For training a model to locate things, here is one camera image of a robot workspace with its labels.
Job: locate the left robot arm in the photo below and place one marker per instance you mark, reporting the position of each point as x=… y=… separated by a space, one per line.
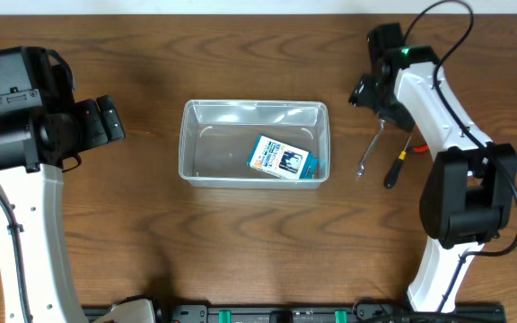
x=41 y=126

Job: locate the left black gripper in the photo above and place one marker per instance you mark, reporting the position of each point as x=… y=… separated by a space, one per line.
x=92 y=135

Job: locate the black yellow screwdriver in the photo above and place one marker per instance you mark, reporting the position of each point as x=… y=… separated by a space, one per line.
x=392 y=175

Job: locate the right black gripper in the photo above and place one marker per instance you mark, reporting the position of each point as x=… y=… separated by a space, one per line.
x=363 y=95

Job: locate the clear plastic container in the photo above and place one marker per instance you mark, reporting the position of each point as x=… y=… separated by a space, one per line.
x=219 y=137

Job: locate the red-handled pliers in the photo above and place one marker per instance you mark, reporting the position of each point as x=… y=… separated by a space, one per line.
x=420 y=149

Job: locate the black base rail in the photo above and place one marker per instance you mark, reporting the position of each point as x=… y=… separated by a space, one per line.
x=363 y=311

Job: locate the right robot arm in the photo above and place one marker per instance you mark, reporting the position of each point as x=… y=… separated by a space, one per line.
x=468 y=195

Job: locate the silver double-ended wrench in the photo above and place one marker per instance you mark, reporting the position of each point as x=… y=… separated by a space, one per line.
x=361 y=166

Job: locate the blue white cardboard box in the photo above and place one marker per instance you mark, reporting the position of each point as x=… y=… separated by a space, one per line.
x=282 y=160

